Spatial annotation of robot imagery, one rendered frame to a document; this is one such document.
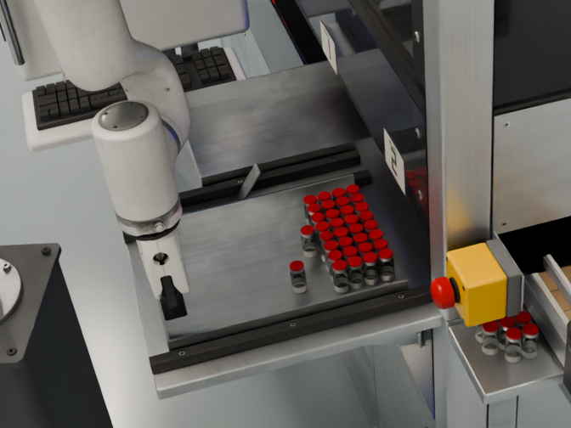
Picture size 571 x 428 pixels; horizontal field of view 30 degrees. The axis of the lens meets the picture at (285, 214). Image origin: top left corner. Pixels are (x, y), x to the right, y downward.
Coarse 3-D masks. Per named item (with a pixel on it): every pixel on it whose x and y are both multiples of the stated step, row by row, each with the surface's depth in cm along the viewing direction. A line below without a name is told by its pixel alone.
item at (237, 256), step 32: (288, 192) 166; (192, 224) 165; (224, 224) 166; (256, 224) 165; (288, 224) 164; (192, 256) 161; (224, 256) 160; (256, 256) 159; (288, 256) 158; (320, 256) 158; (192, 288) 155; (224, 288) 155; (256, 288) 154; (288, 288) 153; (320, 288) 153; (352, 288) 152; (384, 288) 147; (192, 320) 150; (224, 320) 150; (256, 320) 145; (288, 320) 146
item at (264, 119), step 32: (320, 64) 194; (192, 96) 191; (224, 96) 193; (256, 96) 193; (288, 96) 192; (320, 96) 191; (192, 128) 187; (224, 128) 186; (256, 128) 185; (288, 128) 184; (320, 128) 183; (352, 128) 182; (224, 160) 179; (256, 160) 178; (288, 160) 173
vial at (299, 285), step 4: (292, 272) 150; (296, 272) 150; (300, 272) 150; (304, 272) 151; (292, 276) 150; (296, 276) 150; (300, 276) 150; (304, 276) 151; (292, 280) 151; (296, 280) 151; (300, 280) 151; (304, 280) 151; (292, 284) 152; (296, 284) 151; (300, 284) 151; (304, 284) 152; (292, 288) 152; (296, 288) 152; (300, 288) 151; (304, 288) 152; (296, 292) 152; (300, 292) 152
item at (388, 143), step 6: (384, 132) 152; (384, 138) 153; (390, 138) 150; (390, 144) 151; (390, 150) 151; (396, 150) 148; (390, 156) 152; (396, 156) 149; (390, 162) 153; (402, 162) 146; (390, 168) 154; (396, 168) 151; (402, 168) 147; (402, 174) 148; (402, 180) 149; (402, 186) 150
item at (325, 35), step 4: (320, 20) 178; (320, 24) 178; (320, 28) 179; (324, 28) 176; (324, 32) 177; (324, 36) 178; (328, 36) 175; (324, 40) 179; (332, 40) 173; (324, 44) 180; (328, 44) 176; (332, 44) 173; (324, 48) 181; (328, 48) 177; (332, 48) 174; (324, 52) 181; (328, 52) 178; (332, 52) 174; (328, 56) 179; (332, 56) 175; (332, 60) 176; (332, 64) 177; (336, 72) 175
